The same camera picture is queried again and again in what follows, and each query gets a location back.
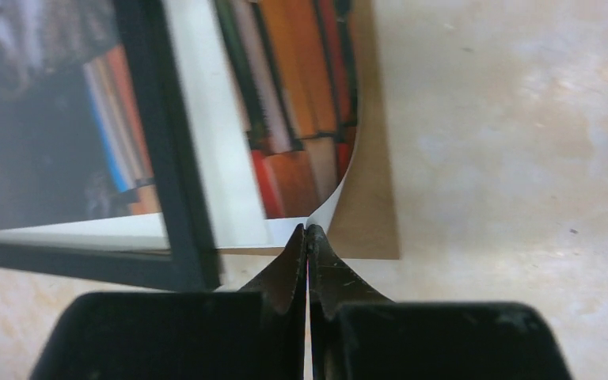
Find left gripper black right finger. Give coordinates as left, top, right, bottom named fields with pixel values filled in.
left=306, top=225, right=571, bottom=379

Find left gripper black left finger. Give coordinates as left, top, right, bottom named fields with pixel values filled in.
left=31, top=226, right=306, bottom=379

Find black picture frame brown backing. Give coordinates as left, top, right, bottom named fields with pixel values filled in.
left=0, top=1, right=219, bottom=291

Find brown backing board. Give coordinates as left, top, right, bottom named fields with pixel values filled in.
left=214, top=1, right=400, bottom=260

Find cat and books photo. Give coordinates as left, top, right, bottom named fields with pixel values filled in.
left=0, top=1, right=357, bottom=245

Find white passe-partout mat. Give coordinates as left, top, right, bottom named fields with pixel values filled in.
left=161, top=1, right=234, bottom=249

